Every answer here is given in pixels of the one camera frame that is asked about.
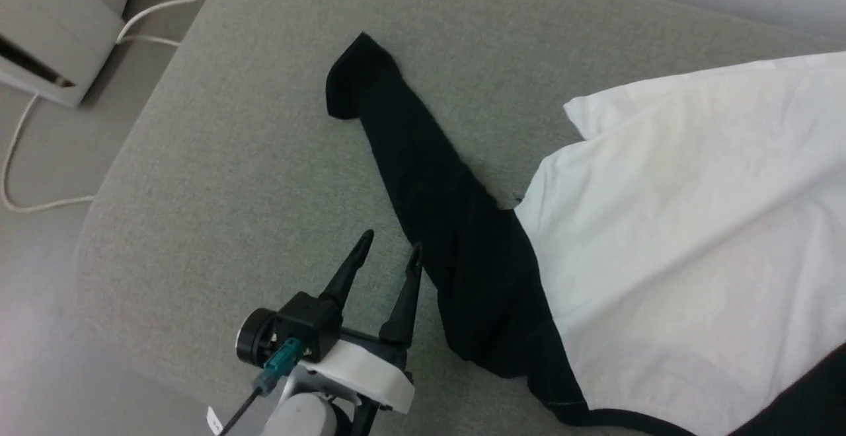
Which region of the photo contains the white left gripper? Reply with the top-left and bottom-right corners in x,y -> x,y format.
301,229 -> 424,415

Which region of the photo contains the black and white shirt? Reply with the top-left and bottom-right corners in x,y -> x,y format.
325,32 -> 846,436

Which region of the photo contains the white cabinet with dark slot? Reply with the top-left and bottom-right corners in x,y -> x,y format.
0,0 -> 141,108

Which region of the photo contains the black cable with teal connector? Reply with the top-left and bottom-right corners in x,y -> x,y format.
221,338 -> 305,436

